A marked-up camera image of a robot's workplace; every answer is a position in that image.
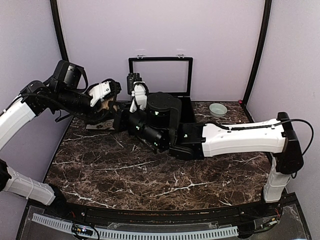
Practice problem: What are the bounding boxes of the black right corner post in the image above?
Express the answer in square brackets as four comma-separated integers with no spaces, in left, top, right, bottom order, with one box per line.
[241,0,273,108]

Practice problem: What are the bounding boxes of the black compartment storage box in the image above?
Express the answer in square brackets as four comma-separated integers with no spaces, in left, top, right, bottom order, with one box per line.
[127,55,193,113]

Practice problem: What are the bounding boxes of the brown sock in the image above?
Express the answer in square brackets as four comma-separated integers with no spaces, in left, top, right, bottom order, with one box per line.
[98,98,114,112]

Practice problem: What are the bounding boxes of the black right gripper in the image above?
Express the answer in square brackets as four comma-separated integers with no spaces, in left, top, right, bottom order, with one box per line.
[107,100,166,150]

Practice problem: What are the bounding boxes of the green bowl at right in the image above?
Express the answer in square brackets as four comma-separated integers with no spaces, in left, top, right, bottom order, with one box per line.
[209,103,228,119]

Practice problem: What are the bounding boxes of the black left corner post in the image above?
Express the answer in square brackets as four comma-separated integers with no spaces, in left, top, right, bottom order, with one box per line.
[49,0,69,61]

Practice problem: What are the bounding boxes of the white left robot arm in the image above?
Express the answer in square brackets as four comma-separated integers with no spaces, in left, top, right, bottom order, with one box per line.
[0,60,121,218]

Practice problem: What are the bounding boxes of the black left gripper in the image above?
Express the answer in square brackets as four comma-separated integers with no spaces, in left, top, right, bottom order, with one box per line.
[54,84,113,124]

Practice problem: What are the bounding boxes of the white perforated front rail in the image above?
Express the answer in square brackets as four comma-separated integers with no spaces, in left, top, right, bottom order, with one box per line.
[31,213,239,240]

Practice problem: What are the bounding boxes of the black corner post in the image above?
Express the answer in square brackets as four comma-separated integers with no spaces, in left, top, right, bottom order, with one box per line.
[241,0,273,108]
[49,0,69,61]

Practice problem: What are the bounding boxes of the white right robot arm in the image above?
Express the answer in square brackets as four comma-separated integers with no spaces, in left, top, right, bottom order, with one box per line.
[113,73,304,217]

